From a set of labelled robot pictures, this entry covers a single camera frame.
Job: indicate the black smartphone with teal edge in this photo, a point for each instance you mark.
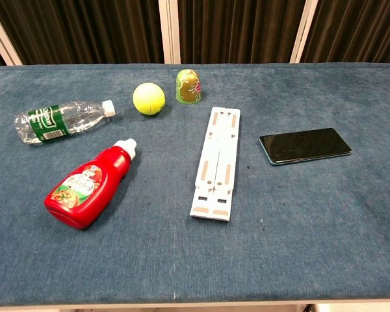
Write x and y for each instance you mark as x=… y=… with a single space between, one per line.
x=305 y=144

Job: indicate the white folding laptop stand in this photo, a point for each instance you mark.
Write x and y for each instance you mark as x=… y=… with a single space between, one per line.
x=217 y=169

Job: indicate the green floral nesting doll half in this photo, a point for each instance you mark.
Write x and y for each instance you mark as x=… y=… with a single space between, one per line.
x=189 y=87

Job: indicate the yellow tennis ball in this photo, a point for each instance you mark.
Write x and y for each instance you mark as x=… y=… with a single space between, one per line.
x=148 y=98

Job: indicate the blue table cloth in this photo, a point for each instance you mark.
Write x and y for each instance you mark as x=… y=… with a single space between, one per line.
x=195 y=253

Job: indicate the red ketchup squeeze bottle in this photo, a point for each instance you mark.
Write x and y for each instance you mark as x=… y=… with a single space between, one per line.
x=84 y=188

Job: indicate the dark brown pleated curtain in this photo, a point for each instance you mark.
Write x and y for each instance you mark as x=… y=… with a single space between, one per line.
x=234 y=29

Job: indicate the clear water bottle green label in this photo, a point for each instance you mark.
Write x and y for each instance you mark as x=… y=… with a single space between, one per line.
x=52 y=123

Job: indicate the white partition frame post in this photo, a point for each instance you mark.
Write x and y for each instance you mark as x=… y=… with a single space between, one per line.
x=1 y=37
x=169 y=31
x=303 y=31

